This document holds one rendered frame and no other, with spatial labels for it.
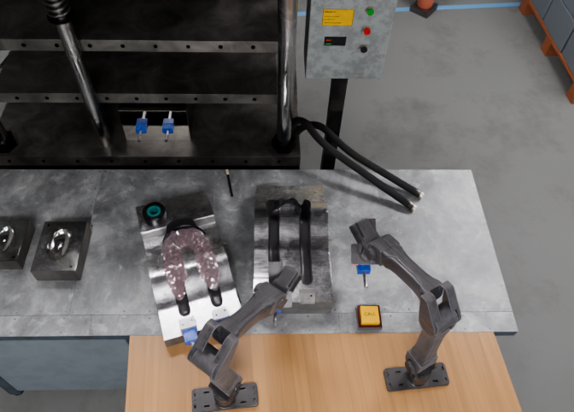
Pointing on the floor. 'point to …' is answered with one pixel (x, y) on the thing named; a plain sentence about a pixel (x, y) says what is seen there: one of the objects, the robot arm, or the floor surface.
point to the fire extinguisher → (425, 6)
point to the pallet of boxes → (554, 20)
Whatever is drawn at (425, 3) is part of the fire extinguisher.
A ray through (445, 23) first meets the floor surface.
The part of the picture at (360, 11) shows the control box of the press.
